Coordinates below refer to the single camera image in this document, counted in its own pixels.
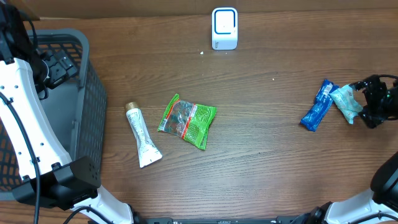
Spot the blue snack packet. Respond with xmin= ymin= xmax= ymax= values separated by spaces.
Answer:
xmin=300 ymin=80 xmax=339 ymax=132

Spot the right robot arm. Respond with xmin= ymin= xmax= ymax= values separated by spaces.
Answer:
xmin=294 ymin=75 xmax=397 ymax=224

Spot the white barcode scanner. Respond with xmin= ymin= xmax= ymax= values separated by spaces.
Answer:
xmin=211 ymin=7 xmax=238 ymax=50

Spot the white tube gold cap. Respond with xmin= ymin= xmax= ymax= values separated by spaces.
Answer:
xmin=125 ymin=102 xmax=163 ymax=168

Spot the grey plastic basket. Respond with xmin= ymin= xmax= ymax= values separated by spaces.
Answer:
xmin=0 ymin=28 xmax=108 ymax=202

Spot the green snack bag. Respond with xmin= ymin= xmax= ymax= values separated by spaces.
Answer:
xmin=157 ymin=93 xmax=217 ymax=150

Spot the black table edge rail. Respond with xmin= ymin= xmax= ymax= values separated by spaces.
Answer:
xmin=134 ymin=213 xmax=310 ymax=224

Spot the teal tissue packet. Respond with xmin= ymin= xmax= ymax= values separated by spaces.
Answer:
xmin=329 ymin=85 xmax=363 ymax=124

